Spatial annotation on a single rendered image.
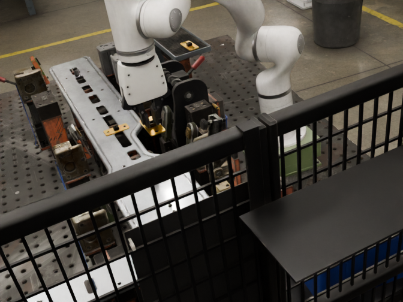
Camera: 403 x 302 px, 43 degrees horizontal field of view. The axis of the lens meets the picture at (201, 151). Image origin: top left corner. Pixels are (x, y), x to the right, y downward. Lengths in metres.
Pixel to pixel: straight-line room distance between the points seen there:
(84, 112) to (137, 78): 0.79
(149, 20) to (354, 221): 0.59
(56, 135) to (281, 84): 0.87
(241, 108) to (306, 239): 1.75
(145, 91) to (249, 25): 0.55
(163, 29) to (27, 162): 1.39
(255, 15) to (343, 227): 1.04
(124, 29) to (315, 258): 0.66
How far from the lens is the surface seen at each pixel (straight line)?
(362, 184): 0.72
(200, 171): 1.56
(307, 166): 1.94
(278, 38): 1.71
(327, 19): 4.45
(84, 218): 1.36
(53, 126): 2.03
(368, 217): 0.67
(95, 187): 0.57
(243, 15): 1.58
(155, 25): 1.05
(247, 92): 2.49
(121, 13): 1.08
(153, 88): 1.18
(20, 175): 2.26
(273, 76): 1.77
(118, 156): 1.62
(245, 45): 1.73
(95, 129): 1.80
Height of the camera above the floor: 1.88
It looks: 34 degrees down
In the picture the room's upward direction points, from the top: 9 degrees counter-clockwise
